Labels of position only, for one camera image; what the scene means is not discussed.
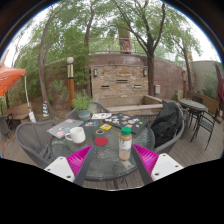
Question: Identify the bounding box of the white canopy base weight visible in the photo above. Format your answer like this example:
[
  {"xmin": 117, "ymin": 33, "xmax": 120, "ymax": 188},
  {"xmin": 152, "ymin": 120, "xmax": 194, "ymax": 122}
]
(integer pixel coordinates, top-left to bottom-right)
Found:
[{"xmin": 28, "ymin": 110, "xmax": 37, "ymax": 123}]

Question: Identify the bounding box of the black metal chair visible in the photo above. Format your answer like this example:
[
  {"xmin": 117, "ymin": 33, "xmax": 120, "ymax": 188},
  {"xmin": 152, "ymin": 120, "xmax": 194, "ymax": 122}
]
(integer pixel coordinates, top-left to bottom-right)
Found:
[{"xmin": 190, "ymin": 111, "xmax": 218, "ymax": 151}]

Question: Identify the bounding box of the yellow and blue striped cone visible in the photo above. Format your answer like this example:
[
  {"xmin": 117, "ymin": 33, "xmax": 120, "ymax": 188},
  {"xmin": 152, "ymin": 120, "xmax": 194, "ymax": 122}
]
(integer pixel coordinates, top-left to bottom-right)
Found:
[{"xmin": 41, "ymin": 100, "xmax": 51, "ymax": 118}]

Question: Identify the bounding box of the dark patio chair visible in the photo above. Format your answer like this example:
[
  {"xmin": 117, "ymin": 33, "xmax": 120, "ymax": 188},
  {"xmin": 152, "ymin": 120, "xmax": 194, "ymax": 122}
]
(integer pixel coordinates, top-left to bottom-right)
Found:
[{"xmin": 0, "ymin": 114, "xmax": 14, "ymax": 141}]

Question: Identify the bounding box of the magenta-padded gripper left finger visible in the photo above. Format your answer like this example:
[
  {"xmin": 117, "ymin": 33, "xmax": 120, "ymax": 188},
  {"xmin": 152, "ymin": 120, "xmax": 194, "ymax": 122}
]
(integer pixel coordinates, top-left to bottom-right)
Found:
[{"xmin": 44, "ymin": 144, "xmax": 98, "ymax": 187}]

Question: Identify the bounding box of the orange canopy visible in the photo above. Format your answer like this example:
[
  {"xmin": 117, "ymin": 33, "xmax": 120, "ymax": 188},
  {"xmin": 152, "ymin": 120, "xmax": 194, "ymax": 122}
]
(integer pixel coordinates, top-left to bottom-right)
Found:
[{"xmin": 0, "ymin": 64, "xmax": 28, "ymax": 98}]

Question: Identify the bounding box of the green plant in teal pot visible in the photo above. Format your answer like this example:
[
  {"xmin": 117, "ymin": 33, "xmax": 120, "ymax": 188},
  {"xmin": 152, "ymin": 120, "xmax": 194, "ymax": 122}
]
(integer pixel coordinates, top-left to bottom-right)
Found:
[{"xmin": 72, "ymin": 89, "xmax": 94, "ymax": 122}]

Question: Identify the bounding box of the grey wicker chair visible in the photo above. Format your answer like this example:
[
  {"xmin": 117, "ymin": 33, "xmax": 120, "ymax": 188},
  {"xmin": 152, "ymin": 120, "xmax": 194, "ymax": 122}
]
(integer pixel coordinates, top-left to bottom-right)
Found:
[
  {"xmin": 149, "ymin": 99, "xmax": 186, "ymax": 155},
  {"xmin": 14, "ymin": 119, "xmax": 58, "ymax": 169},
  {"xmin": 65, "ymin": 101, "xmax": 111, "ymax": 121}
]

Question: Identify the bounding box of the green-capped brown drink bottle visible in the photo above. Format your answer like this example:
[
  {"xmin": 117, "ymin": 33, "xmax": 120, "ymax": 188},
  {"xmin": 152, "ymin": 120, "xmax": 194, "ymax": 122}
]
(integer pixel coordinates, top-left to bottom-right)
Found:
[{"xmin": 118, "ymin": 125, "xmax": 133, "ymax": 162}]

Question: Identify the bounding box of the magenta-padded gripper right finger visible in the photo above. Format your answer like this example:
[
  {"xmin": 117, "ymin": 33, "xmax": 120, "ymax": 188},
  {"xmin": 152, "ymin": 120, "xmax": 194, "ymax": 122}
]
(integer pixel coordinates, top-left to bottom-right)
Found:
[{"xmin": 130, "ymin": 143, "xmax": 184, "ymax": 186}]

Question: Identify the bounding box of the black laptop with stickers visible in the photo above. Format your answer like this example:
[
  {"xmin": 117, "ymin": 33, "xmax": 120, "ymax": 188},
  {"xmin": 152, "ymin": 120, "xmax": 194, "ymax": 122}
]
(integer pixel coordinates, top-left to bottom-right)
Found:
[{"xmin": 102, "ymin": 113, "xmax": 150, "ymax": 135}]

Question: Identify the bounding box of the globe-topped lamp post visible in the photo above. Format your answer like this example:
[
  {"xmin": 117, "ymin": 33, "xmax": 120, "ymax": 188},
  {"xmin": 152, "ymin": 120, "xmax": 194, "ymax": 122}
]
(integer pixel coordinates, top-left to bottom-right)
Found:
[{"xmin": 66, "ymin": 56, "xmax": 77, "ymax": 108}]

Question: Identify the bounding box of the round dark patio table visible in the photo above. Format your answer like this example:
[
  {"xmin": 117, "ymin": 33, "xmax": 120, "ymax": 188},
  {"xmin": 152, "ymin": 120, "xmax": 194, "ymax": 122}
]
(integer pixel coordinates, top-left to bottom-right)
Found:
[{"xmin": 178, "ymin": 98, "xmax": 209, "ymax": 134}]

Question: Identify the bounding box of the slim leaning tree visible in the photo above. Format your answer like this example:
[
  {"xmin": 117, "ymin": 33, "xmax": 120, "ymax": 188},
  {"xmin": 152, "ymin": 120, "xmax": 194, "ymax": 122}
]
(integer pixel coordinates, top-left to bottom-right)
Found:
[{"xmin": 37, "ymin": 6, "xmax": 68, "ymax": 118}]

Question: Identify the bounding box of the tall dark-trunked tree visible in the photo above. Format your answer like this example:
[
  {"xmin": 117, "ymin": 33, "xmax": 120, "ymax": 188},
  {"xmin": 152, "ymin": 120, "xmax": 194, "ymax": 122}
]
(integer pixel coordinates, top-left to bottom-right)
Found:
[{"xmin": 109, "ymin": 0, "xmax": 188, "ymax": 98}]

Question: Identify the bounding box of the flat round red coaster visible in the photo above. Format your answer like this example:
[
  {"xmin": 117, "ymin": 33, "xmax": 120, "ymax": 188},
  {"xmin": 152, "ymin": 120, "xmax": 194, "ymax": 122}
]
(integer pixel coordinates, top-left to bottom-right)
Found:
[{"xmin": 93, "ymin": 136, "xmax": 110, "ymax": 147}]

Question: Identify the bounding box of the silver laptop with stickers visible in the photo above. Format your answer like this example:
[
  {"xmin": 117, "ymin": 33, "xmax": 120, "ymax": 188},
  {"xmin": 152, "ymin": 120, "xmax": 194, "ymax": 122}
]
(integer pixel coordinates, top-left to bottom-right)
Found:
[{"xmin": 47, "ymin": 118, "xmax": 85, "ymax": 140}]

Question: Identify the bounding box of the white ceramic mug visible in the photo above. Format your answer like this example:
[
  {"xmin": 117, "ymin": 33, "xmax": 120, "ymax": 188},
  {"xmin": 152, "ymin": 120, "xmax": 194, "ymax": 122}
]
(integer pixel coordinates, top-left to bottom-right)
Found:
[{"xmin": 64, "ymin": 126, "xmax": 87, "ymax": 145}]

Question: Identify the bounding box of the closed dark red umbrella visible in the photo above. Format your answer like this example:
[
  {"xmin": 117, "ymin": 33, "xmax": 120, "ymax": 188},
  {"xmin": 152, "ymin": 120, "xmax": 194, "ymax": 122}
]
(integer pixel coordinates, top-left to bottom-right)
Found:
[{"xmin": 214, "ymin": 63, "xmax": 224, "ymax": 104}]

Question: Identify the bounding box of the wooden bench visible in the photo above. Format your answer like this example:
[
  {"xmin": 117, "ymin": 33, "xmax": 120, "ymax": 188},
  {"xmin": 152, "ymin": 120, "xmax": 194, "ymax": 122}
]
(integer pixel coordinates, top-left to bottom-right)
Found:
[{"xmin": 5, "ymin": 102, "xmax": 31, "ymax": 123}]

